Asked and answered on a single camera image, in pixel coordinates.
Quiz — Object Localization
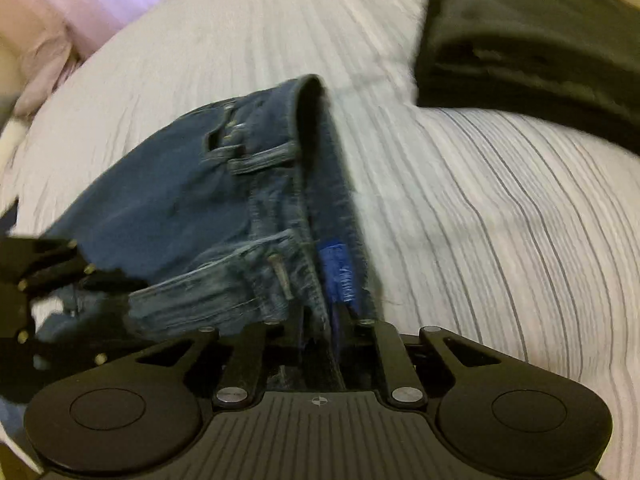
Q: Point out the blue denim jeans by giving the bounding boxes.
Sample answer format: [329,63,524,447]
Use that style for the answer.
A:
[30,74,382,396]

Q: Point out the dark grey fleece garment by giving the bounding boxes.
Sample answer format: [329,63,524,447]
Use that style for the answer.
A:
[410,0,640,132]

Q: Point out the bed with striped sheet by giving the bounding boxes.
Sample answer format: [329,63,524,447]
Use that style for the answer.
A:
[0,0,640,461]

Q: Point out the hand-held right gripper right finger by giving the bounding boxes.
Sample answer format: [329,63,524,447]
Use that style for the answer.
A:
[334,306,507,406]

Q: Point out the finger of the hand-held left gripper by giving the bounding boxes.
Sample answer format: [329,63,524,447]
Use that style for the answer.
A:
[17,331,152,368]
[0,237,147,297]

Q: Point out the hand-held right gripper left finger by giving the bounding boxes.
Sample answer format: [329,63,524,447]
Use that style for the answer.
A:
[135,310,307,408]

